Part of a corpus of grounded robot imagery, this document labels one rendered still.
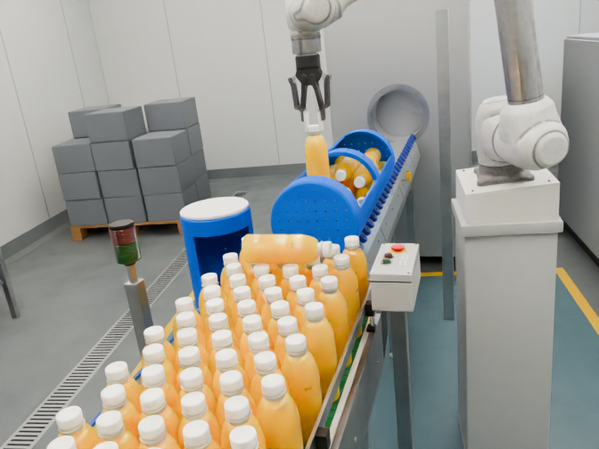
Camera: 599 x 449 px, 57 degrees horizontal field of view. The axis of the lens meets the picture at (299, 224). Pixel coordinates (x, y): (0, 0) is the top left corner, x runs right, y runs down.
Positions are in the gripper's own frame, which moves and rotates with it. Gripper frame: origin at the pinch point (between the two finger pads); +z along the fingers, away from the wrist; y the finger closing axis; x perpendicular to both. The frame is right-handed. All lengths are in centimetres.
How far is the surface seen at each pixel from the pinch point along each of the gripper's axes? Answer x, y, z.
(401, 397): 41, -30, 69
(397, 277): 48, -32, 29
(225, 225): -14, 44, 40
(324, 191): 12.0, -4.8, 19.3
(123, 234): 60, 33, 15
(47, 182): -279, 378, 94
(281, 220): 12.4, 9.9, 28.4
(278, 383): 97, -20, 26
